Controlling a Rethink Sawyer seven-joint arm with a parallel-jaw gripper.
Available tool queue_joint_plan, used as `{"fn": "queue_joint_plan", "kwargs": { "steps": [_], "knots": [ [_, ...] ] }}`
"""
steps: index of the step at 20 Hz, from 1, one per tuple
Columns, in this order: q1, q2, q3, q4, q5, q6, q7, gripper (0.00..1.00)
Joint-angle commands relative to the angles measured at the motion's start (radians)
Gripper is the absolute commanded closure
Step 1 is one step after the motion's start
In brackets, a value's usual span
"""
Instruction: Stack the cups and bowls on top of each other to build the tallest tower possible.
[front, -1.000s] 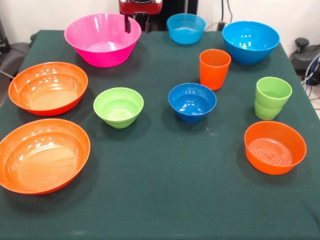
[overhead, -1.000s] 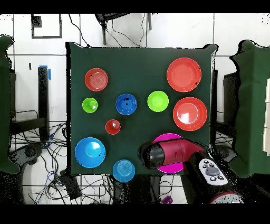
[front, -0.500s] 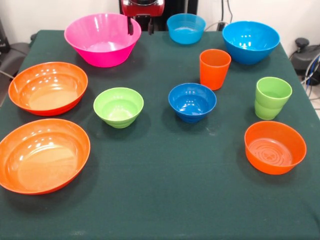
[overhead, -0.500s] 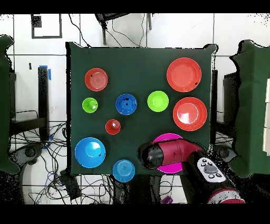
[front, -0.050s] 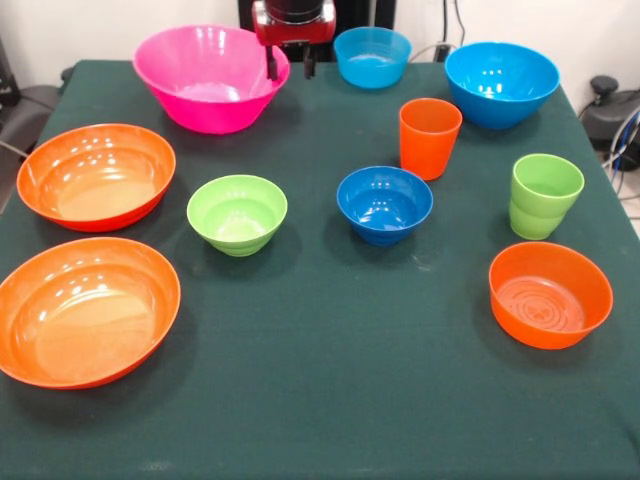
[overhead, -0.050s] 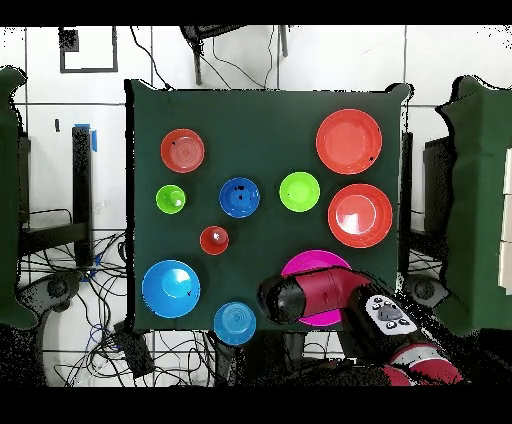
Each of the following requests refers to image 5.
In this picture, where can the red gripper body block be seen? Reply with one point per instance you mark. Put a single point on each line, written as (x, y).
(295, 32)

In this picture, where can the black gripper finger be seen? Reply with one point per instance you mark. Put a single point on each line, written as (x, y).
(310, 65)
(272, 65)

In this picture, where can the small light blue bowl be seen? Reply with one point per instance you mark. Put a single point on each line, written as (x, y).
(372, 72)

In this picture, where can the large pink bowl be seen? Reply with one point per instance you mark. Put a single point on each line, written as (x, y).
(210, 110)

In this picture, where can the orange cup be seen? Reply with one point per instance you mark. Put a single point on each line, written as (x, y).
(427, 150)

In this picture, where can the dark blue bowl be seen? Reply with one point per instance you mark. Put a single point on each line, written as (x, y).
(385, 220)

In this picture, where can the green bowl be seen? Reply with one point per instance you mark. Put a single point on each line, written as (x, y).
(235, 235)

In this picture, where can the large light blue bowl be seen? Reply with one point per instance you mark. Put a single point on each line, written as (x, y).
(500, 110)

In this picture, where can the large orange bowl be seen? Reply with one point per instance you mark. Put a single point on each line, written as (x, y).
(95, 200)
(75, 325)

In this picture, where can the dark grey floor base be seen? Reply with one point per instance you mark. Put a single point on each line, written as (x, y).
(30, 110)
(615, 115)

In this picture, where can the dark green tablecloth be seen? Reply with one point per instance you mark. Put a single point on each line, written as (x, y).
(320, 325)

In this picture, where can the black equipment box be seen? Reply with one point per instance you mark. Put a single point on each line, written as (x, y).
(7, 80)

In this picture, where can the green cup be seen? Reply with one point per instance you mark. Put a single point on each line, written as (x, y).
(540, 215)

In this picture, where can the small orange bowl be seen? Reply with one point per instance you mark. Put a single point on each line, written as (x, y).
(550, 340)

